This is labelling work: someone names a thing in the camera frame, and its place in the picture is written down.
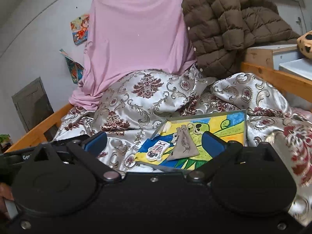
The floral satin bedspread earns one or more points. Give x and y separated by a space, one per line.
134 106

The colourful wall poster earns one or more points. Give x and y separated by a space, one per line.
79 29
75 69

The person's hand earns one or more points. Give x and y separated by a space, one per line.
5 193

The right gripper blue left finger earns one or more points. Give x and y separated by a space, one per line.
95 144

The wooden bed frame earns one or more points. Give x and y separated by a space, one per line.
283 81

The brown puffer jacket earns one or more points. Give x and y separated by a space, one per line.
220 31

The pink sheet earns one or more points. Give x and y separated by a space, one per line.
131 35

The colourful wall poster lower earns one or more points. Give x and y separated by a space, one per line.
75 69

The mouse plush toy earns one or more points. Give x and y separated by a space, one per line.
305 44

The colourful wall poster upper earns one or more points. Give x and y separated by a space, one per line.
79 29

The cartoon character small pouch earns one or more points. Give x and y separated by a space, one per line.
156 151

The grey drawstring pouch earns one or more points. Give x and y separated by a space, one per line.
185 146

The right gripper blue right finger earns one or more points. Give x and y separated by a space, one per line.
212 144

